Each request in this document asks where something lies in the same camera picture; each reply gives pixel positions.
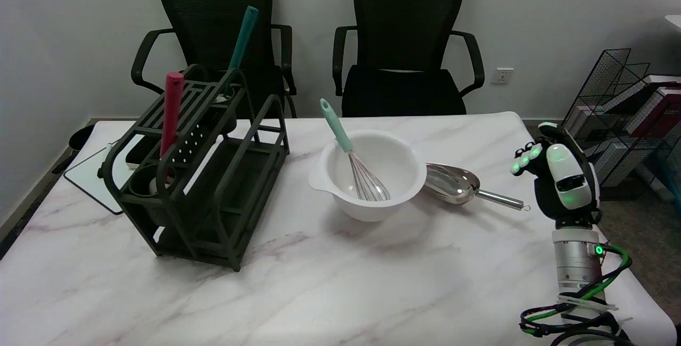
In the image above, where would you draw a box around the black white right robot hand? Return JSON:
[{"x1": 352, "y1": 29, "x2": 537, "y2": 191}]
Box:
[{"x1": 511, "y1": 122, "x2": 603, "y2": 229}]

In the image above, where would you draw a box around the whisk with mint green handle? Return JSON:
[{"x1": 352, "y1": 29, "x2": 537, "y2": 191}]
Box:
[{"x1": 320, "y1": 98, "x2": 392, "y2": 202}]

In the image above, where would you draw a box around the stainless steel scoop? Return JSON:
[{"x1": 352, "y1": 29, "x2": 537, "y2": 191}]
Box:
[{"x1": 425, "y1": 163, "x2": 531, "y2": 212}]

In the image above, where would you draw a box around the dark red book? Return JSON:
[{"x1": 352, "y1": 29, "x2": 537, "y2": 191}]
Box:
[{"x1": 628, "y1": 86, "x2": 681, "y2": 139}]

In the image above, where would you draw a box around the white mixing bowl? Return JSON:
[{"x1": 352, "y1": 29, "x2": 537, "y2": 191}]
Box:
[{"x1": 308, "y1": 129, "x2": 428, "y2": 223}]

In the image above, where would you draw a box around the black mesh office chair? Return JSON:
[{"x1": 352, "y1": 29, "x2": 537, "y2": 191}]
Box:
[
  {"x1": 131, "y1": 0, "x2": 297, "y2": 119},
  {"x1": 333, "y1": 0, "x2": 485, "y2": 118}
]

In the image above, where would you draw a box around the dark green utensil rack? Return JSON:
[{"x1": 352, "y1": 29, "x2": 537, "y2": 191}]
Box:
[{"x1": 102, "y1": 64, "x2": 290, "y2": 272}]

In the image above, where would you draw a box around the white board with black edge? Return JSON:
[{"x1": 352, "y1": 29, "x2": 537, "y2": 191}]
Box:
[{"x1": 63, "y1": 142, "x2": 140, "y2": 216}]

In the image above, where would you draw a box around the black round bin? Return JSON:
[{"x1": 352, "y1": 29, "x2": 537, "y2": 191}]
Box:
[{"x1": 69, "y1": 125, "x2": 96, "y2": 152}]

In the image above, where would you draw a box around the black wire magazine rack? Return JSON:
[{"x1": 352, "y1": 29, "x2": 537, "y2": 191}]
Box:
[{"x1": 561, "y1": 48, "x2": 681, "y2": 201}]

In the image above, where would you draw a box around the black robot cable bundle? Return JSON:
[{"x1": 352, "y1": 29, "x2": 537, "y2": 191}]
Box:
[{"x1": 520, "y1": 243, "x2": 636, "y2": 346}]

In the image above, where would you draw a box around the teal utensil handle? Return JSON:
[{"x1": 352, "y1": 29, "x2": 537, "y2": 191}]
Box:
[{"x1": 222, "y1": 6, "x2": 260, "y2": 96}]

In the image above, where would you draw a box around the red utensil handle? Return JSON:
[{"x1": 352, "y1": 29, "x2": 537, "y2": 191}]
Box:
[{"x1": 160, "y1": 72, "x2": 185, "y2": 159}]

